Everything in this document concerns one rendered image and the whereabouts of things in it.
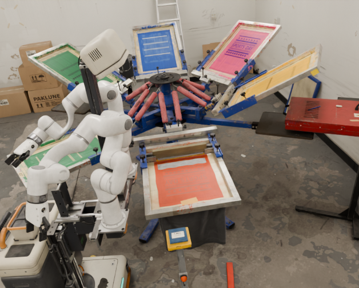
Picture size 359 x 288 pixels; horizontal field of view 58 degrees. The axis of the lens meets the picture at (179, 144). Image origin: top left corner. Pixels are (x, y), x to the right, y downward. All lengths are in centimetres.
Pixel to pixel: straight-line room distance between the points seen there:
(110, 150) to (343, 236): 238
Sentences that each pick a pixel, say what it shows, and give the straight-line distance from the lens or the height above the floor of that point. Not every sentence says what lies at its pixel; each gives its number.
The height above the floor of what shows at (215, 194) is 95.
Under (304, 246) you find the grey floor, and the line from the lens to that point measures 315.
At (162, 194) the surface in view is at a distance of 214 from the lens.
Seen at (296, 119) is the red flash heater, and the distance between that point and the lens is 266.
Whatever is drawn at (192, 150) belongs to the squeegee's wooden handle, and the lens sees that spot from 241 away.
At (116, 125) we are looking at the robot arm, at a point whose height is 169.
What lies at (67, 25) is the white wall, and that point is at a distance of 637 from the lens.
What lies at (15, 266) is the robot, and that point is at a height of 89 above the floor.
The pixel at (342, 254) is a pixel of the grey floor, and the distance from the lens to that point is 318.
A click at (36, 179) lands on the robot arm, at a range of 134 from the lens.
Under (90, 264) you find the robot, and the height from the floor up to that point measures 28.
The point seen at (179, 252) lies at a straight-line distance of 192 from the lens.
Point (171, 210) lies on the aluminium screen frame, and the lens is 196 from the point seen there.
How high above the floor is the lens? 231
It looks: 31 degrees down
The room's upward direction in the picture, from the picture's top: 6 degrees counter-clockwise
